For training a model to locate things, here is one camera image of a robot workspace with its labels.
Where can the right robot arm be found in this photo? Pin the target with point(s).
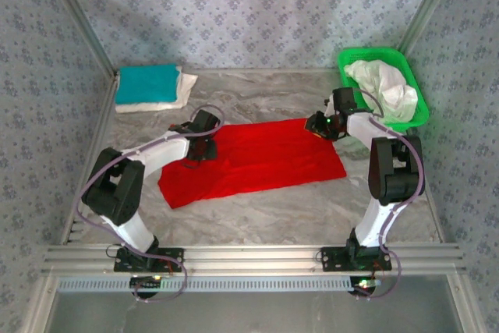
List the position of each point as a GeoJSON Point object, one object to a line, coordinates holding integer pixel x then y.
{"type": "Point", "coordinates": [372, 224]}

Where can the aluminium frame post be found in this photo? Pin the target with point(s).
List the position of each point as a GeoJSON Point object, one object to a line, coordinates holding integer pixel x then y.
{"type": "Point", "coordinates": [430, 5]}
{"type": "Point", "coordinates": [81, 17]}

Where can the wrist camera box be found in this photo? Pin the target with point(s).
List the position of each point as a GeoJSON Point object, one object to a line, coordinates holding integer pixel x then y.
{"type": "Point", "coordinates": [204, 120]}
{"type": "Point", "coordinates": [342, 99]}

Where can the crumpled white t-shirt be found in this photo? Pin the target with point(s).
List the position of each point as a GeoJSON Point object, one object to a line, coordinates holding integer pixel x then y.
{"type": "Point", "coordinates": [386, 83]}

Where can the black controller board with LED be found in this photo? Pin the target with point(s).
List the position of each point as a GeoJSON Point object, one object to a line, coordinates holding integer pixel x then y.
{"type": "Point", "coordinates": [146, 282]}
{"type": "Point", "coordinates": [362, 284]}

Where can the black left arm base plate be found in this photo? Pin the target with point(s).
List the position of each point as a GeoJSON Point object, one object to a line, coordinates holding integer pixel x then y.
{"type": "Point", "coordinates": [175, 253]}

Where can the green plastic basket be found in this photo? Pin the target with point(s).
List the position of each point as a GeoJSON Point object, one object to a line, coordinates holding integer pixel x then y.
{"type": "Point", "coordinates": [390, 52]}

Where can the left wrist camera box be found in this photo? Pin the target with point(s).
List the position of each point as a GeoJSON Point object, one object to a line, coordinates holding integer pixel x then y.
{"type": "Point", "coordinates": [204, 120]}

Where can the red t-shirt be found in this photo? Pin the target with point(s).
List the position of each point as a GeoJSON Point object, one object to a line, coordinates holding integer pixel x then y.
{"type": "Point", "coordinates": [265, 161]}

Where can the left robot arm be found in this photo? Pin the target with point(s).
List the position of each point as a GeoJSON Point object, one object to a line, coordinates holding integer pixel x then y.
{"type": "Point", "coordinates": [163, 153]}

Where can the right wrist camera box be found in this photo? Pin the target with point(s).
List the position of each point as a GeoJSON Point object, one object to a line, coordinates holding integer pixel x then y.
{"type": "Point", "coordinates": [342, 99]}

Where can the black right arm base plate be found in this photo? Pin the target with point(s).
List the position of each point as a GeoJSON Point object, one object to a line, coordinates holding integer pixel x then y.
{"type": "Point", "coordinates": [331, 259]}

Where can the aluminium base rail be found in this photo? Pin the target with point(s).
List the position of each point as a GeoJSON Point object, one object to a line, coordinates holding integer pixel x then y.
{"type": "Point", "coordinates": [253, 259]}

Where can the folded teal t-shirt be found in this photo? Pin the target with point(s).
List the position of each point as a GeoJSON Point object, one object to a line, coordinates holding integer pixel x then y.
{"type": "Point", "coordinates": [146, 83]}

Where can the folded white t-shirt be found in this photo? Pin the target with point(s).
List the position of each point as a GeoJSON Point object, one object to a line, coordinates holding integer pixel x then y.
{"type": "Point", "coordinates": [187, 83]}

